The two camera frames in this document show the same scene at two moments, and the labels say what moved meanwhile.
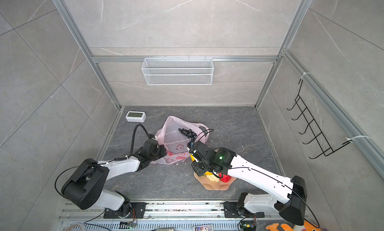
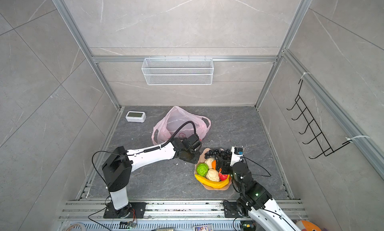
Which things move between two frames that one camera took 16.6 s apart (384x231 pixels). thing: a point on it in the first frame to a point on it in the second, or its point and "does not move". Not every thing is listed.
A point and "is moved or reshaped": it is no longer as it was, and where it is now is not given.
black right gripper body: (200, 168) to (228, 169)
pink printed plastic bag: (175, 142) is moved or reshaped
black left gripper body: (161, 152) to (193, 155)
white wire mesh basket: (178, 71) does not move
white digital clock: (136, 116) does not move
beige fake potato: (213, 178) does not move
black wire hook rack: (327, 150) does not move
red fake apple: (226, 178) does not move
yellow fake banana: (206, 173) to (212, 183)
